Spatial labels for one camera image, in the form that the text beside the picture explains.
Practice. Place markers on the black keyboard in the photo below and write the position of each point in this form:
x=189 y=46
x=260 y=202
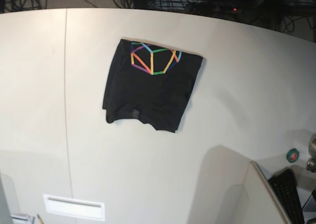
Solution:
x=285 y=187

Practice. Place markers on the black t-shirt with colourful print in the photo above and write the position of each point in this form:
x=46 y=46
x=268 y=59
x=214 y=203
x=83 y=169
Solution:
x=150 y=83

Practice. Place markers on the silver metal cylinder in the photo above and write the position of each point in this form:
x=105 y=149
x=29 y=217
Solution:
x=311 y=163

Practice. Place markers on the yellow pencil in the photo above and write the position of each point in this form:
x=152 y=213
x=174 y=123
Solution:
x=40 y=219

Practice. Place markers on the black power strip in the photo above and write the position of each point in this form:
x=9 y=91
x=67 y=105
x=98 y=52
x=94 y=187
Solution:
x=212 y=7

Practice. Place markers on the white cable slot cover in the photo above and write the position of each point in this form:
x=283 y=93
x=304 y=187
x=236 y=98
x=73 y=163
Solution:
x=74 y=208

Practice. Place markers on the green tape roll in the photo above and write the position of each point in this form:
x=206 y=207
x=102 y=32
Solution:
x=292 y=155

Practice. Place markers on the beige partition panel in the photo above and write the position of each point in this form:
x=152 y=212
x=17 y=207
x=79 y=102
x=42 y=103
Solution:
x=262 y=205

